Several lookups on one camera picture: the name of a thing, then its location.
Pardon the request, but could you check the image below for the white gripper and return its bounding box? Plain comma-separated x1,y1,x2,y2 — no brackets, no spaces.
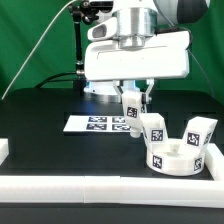
84,31,190,111

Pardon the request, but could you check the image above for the white round stool seat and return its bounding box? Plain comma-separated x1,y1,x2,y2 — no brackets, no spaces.
146,139,205,176

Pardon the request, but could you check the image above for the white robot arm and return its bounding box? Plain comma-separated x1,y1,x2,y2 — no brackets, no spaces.
84,0,211,102

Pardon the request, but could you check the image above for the white paper with markers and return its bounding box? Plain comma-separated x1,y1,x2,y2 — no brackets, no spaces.
64,115,130,133

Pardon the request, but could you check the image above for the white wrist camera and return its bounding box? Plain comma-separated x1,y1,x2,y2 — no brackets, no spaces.
87,17,117,42

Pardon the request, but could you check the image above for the black overhead camera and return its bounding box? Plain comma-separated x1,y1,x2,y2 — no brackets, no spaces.
81,0,113,10

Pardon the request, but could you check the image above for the black cable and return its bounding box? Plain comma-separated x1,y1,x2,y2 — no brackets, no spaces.
34,71,88,90

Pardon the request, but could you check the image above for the white cable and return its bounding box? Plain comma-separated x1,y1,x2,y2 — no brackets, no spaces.
0,0,78,101

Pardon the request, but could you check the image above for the white front rail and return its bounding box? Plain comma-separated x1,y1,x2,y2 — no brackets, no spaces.
0,176,224,208

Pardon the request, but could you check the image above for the white left rail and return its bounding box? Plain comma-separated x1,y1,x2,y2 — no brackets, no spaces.
0,138,9,165

